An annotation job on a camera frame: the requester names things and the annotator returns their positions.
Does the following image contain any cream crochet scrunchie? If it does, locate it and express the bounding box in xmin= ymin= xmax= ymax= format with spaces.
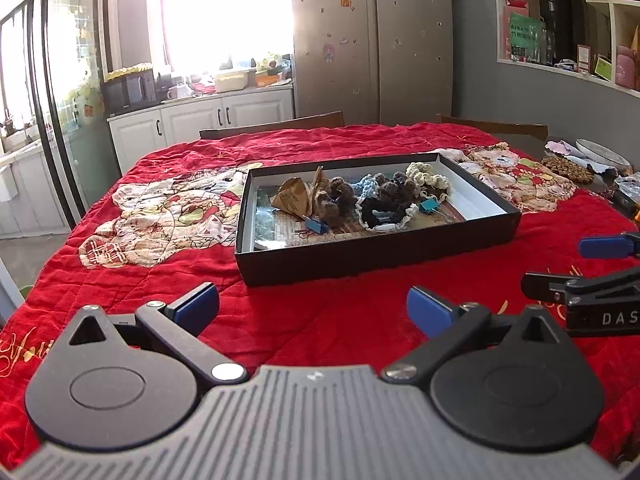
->
xmin=405 ymin=162 xmax=454 ymax=194

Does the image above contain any white kitchen cabinet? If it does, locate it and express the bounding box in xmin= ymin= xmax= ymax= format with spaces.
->
xmin=107 ymin=85 xmax=296 ymax=173

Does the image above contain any white wall shelf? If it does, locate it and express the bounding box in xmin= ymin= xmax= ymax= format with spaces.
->
xmin=492 ymin=0 xmax=640 ymax=95

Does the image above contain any cream plastic container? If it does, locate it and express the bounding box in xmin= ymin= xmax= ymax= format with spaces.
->
xmin=214 ymin=69 xmax=251 ymax=93

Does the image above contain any light blue crochet scrunchie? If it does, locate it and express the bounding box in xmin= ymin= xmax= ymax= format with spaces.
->
xmin=350 ymin=174 xmax=379 ymax=202

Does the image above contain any wooden bead trivet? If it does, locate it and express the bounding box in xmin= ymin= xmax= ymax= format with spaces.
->
xmin=542 ymin=156 xmax=596 ymax=184

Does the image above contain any silver double-door refrigerator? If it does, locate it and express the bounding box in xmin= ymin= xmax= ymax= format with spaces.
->
xmin=290 ymin=0 xmax=453 ymax=126

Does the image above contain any red printed blanket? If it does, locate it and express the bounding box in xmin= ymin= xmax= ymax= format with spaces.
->
xmin=0 ymin=121 xmax=640 ymax=461

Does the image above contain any light brown fuzzy scrunchie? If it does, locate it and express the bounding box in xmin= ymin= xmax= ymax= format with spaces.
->
xmin=320 ymin=177 xmax=357 ymax=226

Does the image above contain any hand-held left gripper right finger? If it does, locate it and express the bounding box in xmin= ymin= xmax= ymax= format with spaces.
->
xmin=381 ymin=287 xmax=568 ymax=382

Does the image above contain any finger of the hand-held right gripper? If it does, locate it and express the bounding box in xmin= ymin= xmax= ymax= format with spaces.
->
xmin=578 ymin=232 xmax=640 ymax=260
xmin=521 ymin=269 xmax=640 ymax=307

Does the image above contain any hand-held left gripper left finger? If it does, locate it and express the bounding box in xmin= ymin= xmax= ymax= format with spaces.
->
xmin=67 ymin=282 xmax=249 ymax=386

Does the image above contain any black microwave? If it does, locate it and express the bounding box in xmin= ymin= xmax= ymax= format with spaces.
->
xmin=102 ymin=69 xmax=157 ymax=116

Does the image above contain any brown scrunchie white trim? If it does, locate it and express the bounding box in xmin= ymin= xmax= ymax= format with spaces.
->
xmin=420 ymin=185 xmax=454 ymax=211

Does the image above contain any white hanging bin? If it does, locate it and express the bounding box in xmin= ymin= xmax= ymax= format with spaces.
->
xmin=0 ymin=165 xmax=19 ymax=204

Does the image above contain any black framed glass door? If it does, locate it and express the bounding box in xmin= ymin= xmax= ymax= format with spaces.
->
xmin=0 ymin=0 xmax=123 ymax=231

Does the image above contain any clear drinking glasses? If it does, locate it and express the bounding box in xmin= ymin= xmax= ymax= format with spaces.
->
xmin=530 ymin=27 xmax=556 ymax=65

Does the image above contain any green card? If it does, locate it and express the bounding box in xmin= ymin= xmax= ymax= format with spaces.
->
xmin=509 ymin=14 xmax=543 ymax=62

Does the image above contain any black scrunchie white trim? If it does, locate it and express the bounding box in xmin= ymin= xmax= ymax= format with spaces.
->
xmin=356 ymin=195 xmax=420 ymax=233

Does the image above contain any black shallow box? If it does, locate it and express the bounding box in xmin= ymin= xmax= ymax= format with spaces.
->
xmin=235 ymin=152 xmax=522 ymax=288

